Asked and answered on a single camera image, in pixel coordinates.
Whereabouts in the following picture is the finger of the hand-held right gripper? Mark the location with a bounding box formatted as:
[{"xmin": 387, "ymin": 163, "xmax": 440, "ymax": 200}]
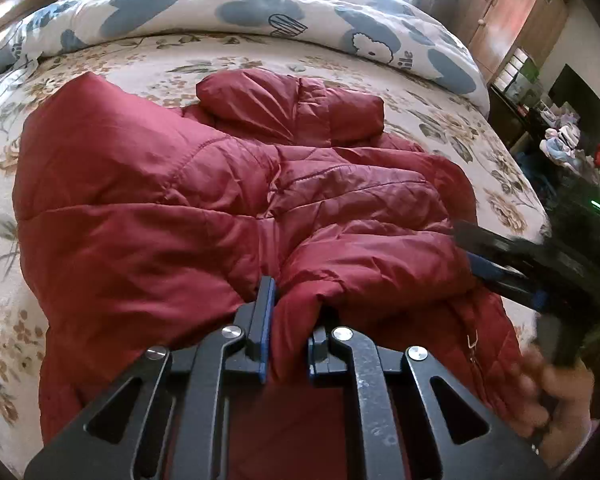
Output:
[
  {"xmin": 466, "ymin": 252, "xmax": 548, "ymax": 312},
  {"xmin": 452, "ymin": 220, "xmax": 528, "ymax": 263}
]

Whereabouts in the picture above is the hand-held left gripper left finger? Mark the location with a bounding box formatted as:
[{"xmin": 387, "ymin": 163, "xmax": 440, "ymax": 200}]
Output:
[{"xmin": 24, "ymin": 276, "xmax": 279, "ymax": 480}]

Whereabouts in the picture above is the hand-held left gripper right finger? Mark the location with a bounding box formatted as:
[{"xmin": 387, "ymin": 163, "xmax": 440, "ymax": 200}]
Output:
[{"xmin": 307, "ymin": 307, "xmax": 551, "ymax": 480}]

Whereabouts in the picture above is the red puffer jacket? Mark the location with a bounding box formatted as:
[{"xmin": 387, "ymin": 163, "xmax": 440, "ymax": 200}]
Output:
[{"xmin": 12, "ymin": 67, "xmax": 536, "ymax": 480}]

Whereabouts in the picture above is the pile of clothes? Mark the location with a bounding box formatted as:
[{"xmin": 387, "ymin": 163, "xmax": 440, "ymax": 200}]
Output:
[{"xmin": 537, "ymin": 110, "xmax": 600, "ymax": 201}]

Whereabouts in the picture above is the person's right hand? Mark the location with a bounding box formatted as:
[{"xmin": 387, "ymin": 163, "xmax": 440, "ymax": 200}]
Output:
[{"xmin": 509, "ymin": 347, "xmax": 600, "ymax": 461}]

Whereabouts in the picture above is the floral bedspread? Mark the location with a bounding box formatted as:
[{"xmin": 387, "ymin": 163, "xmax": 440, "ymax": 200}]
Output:
[{"xmin": 0, "ymin": 30, "xmax": 553, "ymax": 476}]

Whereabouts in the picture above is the dark cluttered shelf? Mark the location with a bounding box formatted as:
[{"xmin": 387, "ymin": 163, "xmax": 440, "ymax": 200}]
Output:
[{"xmin": 487, "ymin": 49, "xmax": 553, "ymax": 153}]

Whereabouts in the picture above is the black monitor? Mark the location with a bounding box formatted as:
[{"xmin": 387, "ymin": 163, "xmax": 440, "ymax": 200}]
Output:
[{"xmin": 549, "ymin": 64, "xmax": 600, "ymax": 142}]

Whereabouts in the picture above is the wooden wardrobe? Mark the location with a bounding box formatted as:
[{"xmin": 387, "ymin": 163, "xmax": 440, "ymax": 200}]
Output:
[{"xmin": 450, "ymin": 0, "xmax": 571, "ymax": 81}]

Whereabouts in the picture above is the blue heart print duvet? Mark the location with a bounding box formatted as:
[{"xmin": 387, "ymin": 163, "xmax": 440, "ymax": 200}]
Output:
[{"xmin": 0, "ymin": 0, "xmax": 491, "ymax": 116}]

